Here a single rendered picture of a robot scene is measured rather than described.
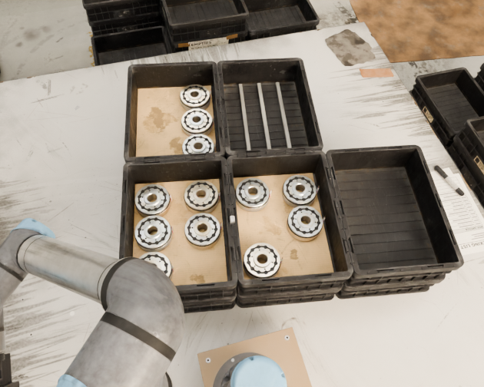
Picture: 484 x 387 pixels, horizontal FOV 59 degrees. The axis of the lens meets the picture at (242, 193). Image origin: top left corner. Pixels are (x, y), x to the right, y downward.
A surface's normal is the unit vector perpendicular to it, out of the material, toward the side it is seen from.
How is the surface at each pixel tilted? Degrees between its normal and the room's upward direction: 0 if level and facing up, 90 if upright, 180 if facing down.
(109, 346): 10
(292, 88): 0
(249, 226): 0
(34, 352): 0
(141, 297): 20
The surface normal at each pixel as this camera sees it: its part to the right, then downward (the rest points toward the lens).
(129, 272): -0.22, -0.84
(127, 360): 0.34, -0.34
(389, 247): 0.04, -0.50
